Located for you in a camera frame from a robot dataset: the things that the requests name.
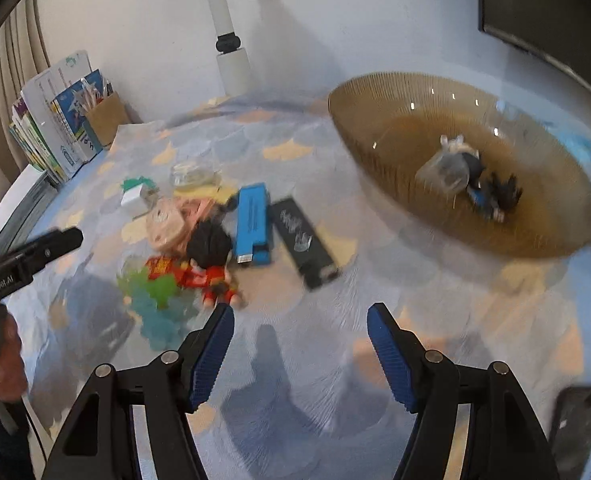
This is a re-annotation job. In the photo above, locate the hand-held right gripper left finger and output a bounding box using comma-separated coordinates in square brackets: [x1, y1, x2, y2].
[43, 304, 235, 480]

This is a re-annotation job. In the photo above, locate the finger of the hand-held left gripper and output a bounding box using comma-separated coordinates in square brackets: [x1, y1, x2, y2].
[13, 226, 84, 275]

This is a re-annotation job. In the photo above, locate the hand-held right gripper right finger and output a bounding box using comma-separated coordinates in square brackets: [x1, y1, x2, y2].
[367, 303, 561, 480]

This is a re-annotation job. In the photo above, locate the green translucent toy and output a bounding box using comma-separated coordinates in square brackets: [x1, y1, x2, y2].
[117, 260, 199, 351]

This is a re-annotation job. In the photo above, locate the red doll with black hair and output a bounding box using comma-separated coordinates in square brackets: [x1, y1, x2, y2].
[146, 220, 244, 308]

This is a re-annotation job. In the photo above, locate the pink cartoon card box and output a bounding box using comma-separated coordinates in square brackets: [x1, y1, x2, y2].
[146, 197, 221, 254]

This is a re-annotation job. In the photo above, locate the black rectangular box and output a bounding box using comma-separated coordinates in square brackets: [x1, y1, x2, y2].
[268, 196, 340, 291]

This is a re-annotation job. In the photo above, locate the blue rectangular box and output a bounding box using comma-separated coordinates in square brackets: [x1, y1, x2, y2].
[234, 183, 275, 267]

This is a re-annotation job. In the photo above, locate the brown ribbed glass bowl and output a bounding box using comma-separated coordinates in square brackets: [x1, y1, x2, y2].
[328, 72, 591, 261]

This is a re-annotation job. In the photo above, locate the person's left hand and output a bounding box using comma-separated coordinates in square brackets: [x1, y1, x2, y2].
[0, 316, 30, 403]

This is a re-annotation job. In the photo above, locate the stack of white papers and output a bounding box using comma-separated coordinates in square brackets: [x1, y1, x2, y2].
[0, 165, 59, 267]

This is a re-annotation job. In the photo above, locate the scale patterned tablecloth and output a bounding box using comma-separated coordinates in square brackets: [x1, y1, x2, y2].
[0, 95, 591, 480]

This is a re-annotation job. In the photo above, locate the white and green small box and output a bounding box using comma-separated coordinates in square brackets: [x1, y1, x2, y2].
[120, 176, 157, 209]

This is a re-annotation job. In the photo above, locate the row of books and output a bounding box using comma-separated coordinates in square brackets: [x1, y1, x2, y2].
[8, 50, 114, 186]

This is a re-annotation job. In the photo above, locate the brown pen holder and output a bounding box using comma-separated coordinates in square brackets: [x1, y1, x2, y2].
[83, 91, 132, 151]

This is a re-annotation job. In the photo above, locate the clear plastic wrapped snack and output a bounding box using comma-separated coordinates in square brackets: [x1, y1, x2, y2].
[170, 161, 221, 189]

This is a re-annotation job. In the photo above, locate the bundle of pens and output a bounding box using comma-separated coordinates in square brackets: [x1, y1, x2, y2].
[78, 76, 115, 111]

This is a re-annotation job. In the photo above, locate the yellow flat box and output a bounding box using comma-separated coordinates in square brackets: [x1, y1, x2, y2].
[174, 185, 236, 207]

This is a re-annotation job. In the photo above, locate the beige curtain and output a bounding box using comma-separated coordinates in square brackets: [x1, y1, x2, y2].
[0, 0, 51, 181]

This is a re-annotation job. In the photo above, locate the dark blue figurine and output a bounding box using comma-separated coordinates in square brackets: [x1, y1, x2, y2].
[468, 152, 523, 223]

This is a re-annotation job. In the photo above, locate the clear bagged small toy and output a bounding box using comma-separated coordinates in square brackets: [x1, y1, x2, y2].
[415, 135, 476, 193]

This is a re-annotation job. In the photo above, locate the black phone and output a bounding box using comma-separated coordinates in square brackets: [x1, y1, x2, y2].
[547, 386, 591, 480]

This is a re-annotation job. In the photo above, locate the black clamp on pole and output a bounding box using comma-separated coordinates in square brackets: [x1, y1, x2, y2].
[216, 32, 241, 55]

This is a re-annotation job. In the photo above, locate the white pole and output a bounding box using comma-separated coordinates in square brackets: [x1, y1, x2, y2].
[197, 0, 251, 97]

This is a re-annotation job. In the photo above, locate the black monitor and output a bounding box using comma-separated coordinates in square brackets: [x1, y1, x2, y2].
[475, 0, 591, 103]

